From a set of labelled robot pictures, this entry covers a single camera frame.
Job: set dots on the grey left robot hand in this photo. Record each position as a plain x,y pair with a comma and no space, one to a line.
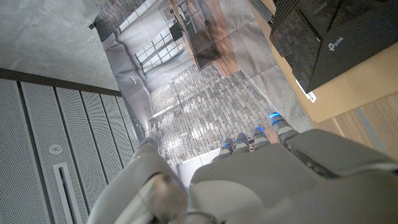
280,186

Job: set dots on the printed office backdrop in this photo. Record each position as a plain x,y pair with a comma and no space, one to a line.
202,99

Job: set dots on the grey tape strip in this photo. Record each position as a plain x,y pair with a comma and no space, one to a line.
370,130

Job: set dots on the black router with antennas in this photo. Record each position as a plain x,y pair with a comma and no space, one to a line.
342,37

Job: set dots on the brown cardboard box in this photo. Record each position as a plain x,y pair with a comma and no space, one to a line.
348,93

